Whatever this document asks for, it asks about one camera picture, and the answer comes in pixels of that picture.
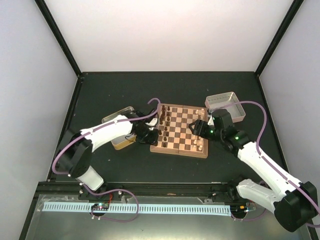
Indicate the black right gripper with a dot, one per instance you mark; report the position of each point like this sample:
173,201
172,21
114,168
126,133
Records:
199,129

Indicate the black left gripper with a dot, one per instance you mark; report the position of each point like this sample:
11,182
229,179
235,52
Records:
152,141

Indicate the dark bishop piece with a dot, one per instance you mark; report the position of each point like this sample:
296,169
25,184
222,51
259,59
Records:
162,119

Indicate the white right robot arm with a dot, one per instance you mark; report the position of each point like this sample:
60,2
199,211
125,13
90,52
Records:
293,202

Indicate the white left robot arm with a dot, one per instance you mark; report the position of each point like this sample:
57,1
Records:
73,154

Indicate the wooden folding chess board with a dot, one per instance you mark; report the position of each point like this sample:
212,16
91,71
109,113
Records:
180,138

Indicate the right controller board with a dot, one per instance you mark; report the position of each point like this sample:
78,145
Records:
243,208

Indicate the controller board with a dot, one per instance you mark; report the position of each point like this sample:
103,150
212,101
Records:
100,207
243,208

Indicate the left controller board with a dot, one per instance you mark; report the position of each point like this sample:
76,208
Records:
100,207

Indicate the pink metal tin tray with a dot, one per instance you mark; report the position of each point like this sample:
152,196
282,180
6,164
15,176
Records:
228,101

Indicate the yellow bear tin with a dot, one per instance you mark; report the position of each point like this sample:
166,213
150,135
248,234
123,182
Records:
124,140

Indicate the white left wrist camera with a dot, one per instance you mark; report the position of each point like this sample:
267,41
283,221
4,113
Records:
153,123

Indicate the black mounting rail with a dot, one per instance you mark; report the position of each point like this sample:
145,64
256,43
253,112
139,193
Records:
218,192

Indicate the white slotted cable duct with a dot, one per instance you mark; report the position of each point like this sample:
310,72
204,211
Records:
133,208

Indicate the black frame post left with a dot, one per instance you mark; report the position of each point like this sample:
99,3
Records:
46,13

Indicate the black frame post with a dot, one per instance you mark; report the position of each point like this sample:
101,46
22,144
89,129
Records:
283,27
46,13

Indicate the black frame post right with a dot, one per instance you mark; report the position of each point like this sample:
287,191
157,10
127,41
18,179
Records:
283,27

